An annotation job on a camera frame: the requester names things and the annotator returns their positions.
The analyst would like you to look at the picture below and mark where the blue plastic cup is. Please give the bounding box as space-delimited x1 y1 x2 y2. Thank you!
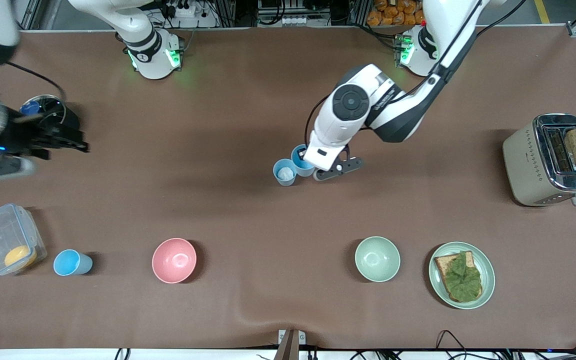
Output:
291 144 317 177
53 249 94 277
273 158 299 187

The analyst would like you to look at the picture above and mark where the pale green bowl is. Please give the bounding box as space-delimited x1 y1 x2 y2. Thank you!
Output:
354 236 401 283

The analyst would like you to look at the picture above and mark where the orange round food item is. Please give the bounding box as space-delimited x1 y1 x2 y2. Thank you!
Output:
4 245 38 268

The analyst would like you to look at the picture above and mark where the toast slice under lettuce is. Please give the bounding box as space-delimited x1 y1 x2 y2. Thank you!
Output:
434 251 484 303

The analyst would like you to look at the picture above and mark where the bag of orange buns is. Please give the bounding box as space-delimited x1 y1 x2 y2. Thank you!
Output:
366 0 431 27

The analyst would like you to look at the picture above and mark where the pink bowl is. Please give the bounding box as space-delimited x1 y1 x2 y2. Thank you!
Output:
151 238 198 284

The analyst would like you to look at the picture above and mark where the white power strip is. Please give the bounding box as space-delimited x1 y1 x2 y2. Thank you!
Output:
160 0 200 18

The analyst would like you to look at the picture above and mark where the green lettuce leaf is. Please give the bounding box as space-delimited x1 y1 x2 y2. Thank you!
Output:
443 251 483 302

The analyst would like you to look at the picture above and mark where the beige and chrome toaster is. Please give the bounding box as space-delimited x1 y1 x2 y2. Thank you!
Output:
502 113 576 207

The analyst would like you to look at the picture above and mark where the pale green round plate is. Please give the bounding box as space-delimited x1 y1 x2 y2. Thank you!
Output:
428 242 496 310

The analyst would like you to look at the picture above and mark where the black pot with blue handle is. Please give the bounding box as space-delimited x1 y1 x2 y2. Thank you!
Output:
19 94 82 147

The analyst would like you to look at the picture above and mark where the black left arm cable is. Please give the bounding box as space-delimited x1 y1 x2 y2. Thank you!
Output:
304 0 529 148

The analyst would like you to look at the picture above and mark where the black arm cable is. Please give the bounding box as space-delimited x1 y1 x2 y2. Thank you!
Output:
304 0 529 148
5 61 67 126

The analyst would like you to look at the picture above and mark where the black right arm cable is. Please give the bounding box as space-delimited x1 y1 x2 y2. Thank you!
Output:
5 61 67 126

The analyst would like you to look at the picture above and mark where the black looped floor cable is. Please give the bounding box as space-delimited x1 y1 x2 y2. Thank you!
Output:
435 330 469 360

